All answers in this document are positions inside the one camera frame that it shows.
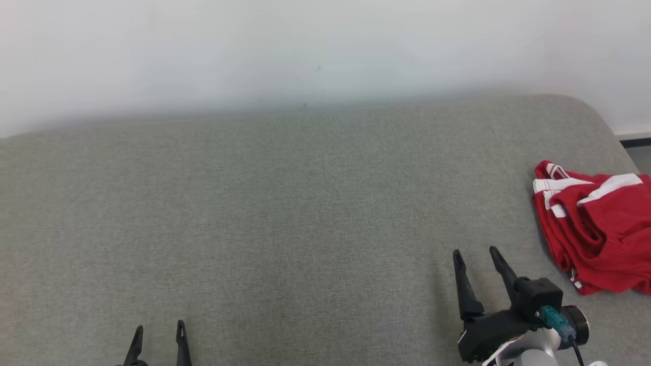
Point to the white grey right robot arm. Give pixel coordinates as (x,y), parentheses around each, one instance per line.
(534,356)

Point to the grey fabric sofa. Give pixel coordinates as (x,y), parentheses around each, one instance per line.
(254,229)

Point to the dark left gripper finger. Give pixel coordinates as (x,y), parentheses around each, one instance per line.
(183,351)
(135,351)

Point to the red shorts with white stripes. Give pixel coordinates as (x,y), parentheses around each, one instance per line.
(615,223)

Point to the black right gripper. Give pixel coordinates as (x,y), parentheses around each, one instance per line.
(493,333)

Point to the wall skirting board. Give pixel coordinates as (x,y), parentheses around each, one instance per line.
(635,136)

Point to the red white printed jersey shirt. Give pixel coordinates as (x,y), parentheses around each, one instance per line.
(600,279)

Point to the teal right camera plug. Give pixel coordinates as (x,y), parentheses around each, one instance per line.
(554,320)

